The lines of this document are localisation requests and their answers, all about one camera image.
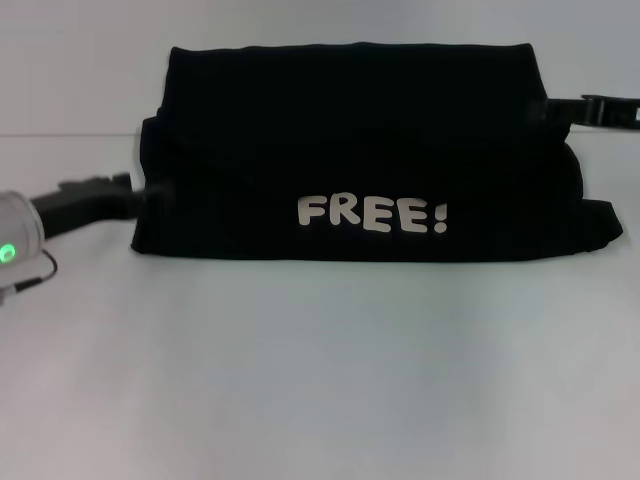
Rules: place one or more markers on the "black shirt with white print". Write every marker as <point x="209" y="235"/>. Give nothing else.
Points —
<point x="350" y="150"/>

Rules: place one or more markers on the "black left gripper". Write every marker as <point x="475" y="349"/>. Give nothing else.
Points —
<point x="80" y="202"/>

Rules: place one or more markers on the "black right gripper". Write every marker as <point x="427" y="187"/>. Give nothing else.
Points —
<point x="617" y="110"/>

